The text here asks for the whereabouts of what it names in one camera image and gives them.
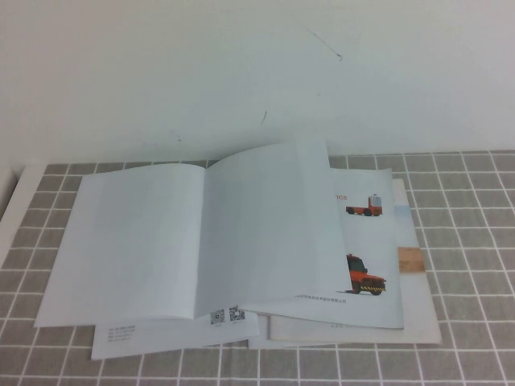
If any plain white paper sheet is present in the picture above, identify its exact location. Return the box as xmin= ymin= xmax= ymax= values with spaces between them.
xmin=248 ymin=313 xmax=290 ymax=350

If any brochure with orange trucks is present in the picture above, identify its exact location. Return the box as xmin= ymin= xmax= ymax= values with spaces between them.
xmin=243 ymin=166 xmax=406 ymax=331

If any grey checked tablecloth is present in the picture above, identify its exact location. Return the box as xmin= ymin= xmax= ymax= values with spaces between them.
xmin=0 ymin=149 xmax=515 ymax=386

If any cream brochure with wood picture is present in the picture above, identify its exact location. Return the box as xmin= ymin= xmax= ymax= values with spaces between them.
xmin=269 ymin=179 xmax=443 ymax=347

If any white leaflet with QR codes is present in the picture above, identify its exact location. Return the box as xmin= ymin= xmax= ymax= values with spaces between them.
xmin=90 ymin=307 xmax=261 ymax=361

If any white photo book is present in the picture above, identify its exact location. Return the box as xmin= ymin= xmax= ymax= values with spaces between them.
xmin=34 ymin=138 xmax=351 ymax=329

